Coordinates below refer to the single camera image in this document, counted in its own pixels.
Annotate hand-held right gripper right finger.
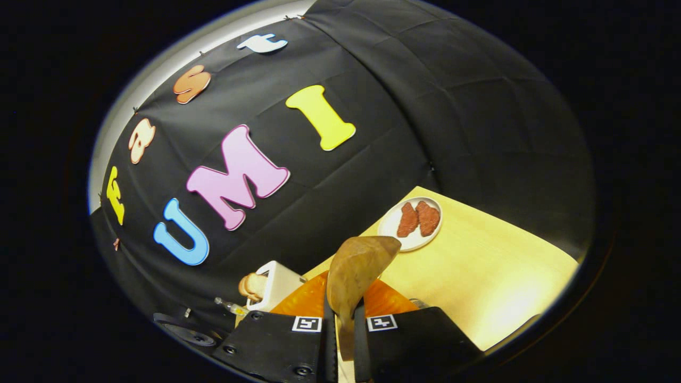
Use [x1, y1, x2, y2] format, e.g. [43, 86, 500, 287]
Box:
[352, 279, 486, 383]

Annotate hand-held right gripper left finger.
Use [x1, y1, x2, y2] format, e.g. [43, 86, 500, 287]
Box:
[211, 271, 338, 383]

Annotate dark grey rice cooker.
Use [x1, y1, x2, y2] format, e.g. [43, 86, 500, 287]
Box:
[153, 311, 227, 349]

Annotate wooden spoon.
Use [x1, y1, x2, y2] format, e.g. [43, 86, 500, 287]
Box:
[326, 235, 402, 363]

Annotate small glass bottle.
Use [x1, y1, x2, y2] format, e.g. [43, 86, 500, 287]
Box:
[214, 296, 250, 316]

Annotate white toaster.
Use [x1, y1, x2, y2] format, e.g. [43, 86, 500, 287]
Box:
[246, 260, 308, 313]

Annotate toast bread slice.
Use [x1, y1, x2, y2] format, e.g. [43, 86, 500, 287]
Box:
[238, 272, 267, 303]

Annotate white round plate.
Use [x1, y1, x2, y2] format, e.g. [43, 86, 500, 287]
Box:
[377, 196, 444, 253]

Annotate red meat piece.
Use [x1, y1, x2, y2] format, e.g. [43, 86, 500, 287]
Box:
[415, 200, 442, 238]
[396, 201, 420, 238]

